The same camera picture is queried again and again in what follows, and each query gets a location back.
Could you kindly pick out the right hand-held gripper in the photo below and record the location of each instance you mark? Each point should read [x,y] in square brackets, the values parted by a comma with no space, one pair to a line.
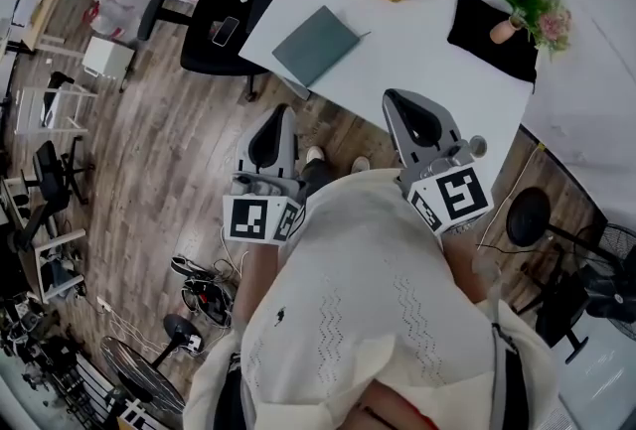
[447,194]

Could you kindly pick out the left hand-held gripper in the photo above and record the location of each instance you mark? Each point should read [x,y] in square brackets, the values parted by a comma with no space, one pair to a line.
[258,214]

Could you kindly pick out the person's left forearm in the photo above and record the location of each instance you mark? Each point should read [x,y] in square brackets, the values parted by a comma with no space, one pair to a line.
[253,279]

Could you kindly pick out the person's right forearm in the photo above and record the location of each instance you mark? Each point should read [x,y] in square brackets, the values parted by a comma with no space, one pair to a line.
[467,264]

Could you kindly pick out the person's left white shoe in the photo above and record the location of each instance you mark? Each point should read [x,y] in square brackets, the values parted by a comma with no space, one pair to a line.
[314,154]

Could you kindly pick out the person's white shoe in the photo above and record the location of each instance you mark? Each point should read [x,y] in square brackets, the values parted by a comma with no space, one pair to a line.
[314,154]
[360,165]

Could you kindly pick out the round grey desk grommet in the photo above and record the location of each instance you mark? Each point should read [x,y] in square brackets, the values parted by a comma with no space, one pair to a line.
[478,146]

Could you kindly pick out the person's black trousers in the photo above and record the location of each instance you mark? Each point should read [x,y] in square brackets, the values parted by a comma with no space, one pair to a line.
[318,177]

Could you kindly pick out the person's right white shoe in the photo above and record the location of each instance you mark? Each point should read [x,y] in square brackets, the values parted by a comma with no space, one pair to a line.
[360,165]

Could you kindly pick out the silver wristwatch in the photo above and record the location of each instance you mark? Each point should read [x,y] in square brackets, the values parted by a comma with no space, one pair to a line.
[462,228]

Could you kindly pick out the black cloth pouch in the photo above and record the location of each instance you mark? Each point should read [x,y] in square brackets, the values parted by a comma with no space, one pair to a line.
[477,36]

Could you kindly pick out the black mesh office chair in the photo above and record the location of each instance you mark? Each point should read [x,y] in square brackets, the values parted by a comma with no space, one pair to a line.
[208,50]

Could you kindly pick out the white smartphone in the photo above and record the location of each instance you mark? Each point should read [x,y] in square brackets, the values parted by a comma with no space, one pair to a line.
[226,31]

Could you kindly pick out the pink ceramic vase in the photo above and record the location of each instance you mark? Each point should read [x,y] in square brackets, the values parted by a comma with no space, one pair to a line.
[502,32]

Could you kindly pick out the artificial green plant pink flowers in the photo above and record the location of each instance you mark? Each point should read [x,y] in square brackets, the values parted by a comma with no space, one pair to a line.
[526,1]

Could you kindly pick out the person's cream knit sweater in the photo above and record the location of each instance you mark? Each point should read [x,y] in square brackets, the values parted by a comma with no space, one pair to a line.
[358,294]

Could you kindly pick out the white drawer cabinet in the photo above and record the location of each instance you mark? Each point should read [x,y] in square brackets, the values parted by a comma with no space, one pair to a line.
[107,58]

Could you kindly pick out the black swivel chair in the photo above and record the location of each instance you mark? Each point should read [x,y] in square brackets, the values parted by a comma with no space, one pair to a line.
[49,170]

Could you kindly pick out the white slatted chair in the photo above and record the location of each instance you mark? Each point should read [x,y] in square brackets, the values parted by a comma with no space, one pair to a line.
[44,102]

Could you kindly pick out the white power strip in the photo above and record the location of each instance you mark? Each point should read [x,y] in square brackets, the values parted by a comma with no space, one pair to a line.
[104,305]

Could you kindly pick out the black pedestal fan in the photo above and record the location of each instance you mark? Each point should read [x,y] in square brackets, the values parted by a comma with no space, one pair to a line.
[180,331]
[526,217]

